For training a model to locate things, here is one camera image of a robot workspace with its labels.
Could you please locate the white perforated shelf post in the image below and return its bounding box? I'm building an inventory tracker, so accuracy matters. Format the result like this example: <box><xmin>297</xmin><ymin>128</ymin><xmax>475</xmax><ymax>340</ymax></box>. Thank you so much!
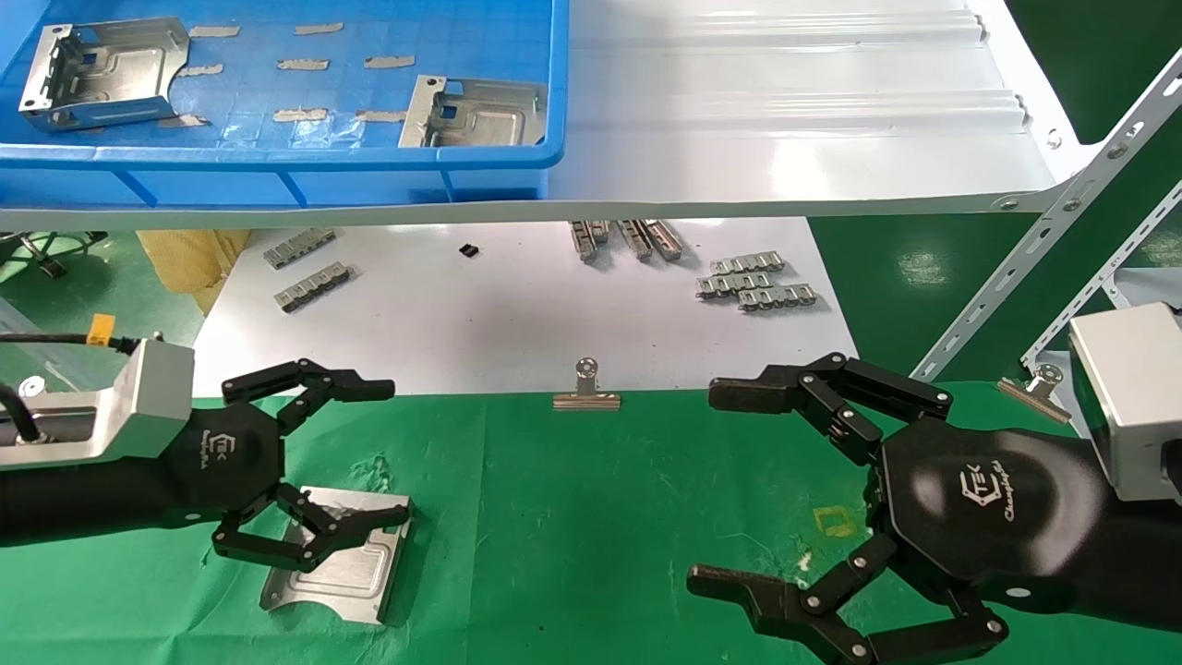
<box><xmin>910</xmin><ymin>46</ymin><xmax>1182</xmax><ymax>384</ymax></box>
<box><xmin>1020</xmin><ymin>183</ymin><xmax>1182</xmax><ymax>368</ymax></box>

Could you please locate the silver binder clip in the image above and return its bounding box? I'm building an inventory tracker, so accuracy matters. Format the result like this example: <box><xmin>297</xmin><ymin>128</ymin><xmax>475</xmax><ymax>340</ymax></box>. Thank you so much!
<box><xmin>552</xmin><ymin>358</ymin><xmax>622</xmax><ymax>412</ymax></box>
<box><xmin>997</xmin><ymin>363</ymin><xmax>1074</xmax><ymax>426</ymax></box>

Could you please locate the white flat board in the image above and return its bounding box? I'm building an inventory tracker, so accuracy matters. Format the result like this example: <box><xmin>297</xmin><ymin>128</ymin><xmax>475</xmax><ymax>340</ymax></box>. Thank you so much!
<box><xmin>189</xmin><ymin>217</ymin><xmax>862</xmax><ymax>398</ymax></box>

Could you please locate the green table cloth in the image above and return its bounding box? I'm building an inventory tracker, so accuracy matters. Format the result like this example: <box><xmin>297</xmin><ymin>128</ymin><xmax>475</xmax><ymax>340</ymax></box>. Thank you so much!
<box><xmin>0</xmin><ymin>379</ymin><xmax>1182</xmax><ymax>665</ymax></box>

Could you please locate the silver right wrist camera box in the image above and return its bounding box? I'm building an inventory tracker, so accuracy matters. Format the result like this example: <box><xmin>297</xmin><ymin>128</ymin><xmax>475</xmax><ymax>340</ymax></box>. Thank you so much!
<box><xmin>1068</xmin><ymin>302</ymin><xmax>1182</xmax><ymax>504</ymax></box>

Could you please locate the black round swivel stool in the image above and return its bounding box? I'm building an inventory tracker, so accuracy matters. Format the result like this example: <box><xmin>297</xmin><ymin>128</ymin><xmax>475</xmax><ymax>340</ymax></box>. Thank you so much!
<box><xmin>0</xmin><ymin>231</ymin><xmax>109</xmax><ymax>280</ymax></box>

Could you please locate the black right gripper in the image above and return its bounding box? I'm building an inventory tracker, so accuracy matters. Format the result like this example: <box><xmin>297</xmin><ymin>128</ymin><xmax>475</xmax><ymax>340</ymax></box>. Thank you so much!
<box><xmin>685</xmin><ymin>352</ymin><xmax>1123</xmax><ymax>665</ymax></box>

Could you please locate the black cable with yellow tag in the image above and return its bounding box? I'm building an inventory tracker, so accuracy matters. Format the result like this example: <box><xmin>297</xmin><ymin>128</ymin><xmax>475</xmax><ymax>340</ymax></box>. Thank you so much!
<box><xmin>0</xmin><ymin>314</ymin><xmax>144</xmax><ymax>357</ymax></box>

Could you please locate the silver sheet metal bracket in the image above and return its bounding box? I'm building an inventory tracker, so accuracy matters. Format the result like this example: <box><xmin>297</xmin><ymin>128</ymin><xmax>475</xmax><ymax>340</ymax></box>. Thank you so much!
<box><xmin>398</xmin><ymin>75</ymin><xmax>549</xmax><ymax>149</ymax></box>
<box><xmin>18</xmin><ymin>17</ymin><xmax>192</xmax><ymax>132</ymax></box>
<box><xmin>259</xmin><ymin>487</ymin><xmax>414</xmax><ymax>625</ymax></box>

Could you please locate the white metal shelf board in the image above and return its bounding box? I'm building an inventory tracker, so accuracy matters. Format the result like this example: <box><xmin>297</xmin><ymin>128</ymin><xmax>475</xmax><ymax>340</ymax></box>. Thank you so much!
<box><xmin>0</xmin><ymin>0</ymin><xmax>1102</xmax><ymax>232</ymax></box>

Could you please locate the blue plastic bin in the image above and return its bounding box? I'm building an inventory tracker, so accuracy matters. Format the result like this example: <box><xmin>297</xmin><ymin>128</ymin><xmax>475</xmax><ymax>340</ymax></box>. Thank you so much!
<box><xmin>0</xmin><ymin>0</ymin><xmax>571</xmax><ymax>210</ymax></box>

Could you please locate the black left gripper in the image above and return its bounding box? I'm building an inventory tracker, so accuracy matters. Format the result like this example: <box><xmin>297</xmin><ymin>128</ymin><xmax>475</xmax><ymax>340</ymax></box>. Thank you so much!
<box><xmin>169</xmin><ymin>358</ymin><xmax>410</xmax><ymax>571</ymax></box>

